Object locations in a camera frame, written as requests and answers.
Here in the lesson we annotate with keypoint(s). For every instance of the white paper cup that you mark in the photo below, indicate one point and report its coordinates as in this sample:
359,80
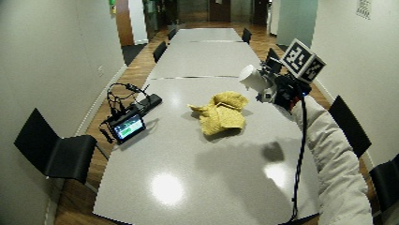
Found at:
253,78

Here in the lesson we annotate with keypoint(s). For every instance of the white cube with black markers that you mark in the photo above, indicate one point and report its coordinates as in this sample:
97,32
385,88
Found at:
299,59

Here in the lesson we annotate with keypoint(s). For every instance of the yellow knitted cloth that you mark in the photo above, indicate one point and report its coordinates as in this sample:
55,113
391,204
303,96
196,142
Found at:
220,114

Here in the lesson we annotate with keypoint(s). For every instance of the brown wooden door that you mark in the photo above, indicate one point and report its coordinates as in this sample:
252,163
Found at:
220,9

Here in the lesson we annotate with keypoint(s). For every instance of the black rectangular box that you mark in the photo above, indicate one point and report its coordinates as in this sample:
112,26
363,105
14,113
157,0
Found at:
150,101

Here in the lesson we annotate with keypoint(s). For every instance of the dark floor mat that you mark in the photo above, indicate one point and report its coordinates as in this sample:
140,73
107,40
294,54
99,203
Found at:
132,53

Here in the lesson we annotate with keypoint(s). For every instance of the black device with screen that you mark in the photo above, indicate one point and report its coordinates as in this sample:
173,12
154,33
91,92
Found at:
127,128

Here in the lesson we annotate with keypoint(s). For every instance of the white printed wall sheet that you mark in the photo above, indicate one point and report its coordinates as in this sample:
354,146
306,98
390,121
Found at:
363,8

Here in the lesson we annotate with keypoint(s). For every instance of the green wall sign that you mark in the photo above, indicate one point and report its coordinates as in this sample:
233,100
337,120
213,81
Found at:
112,6

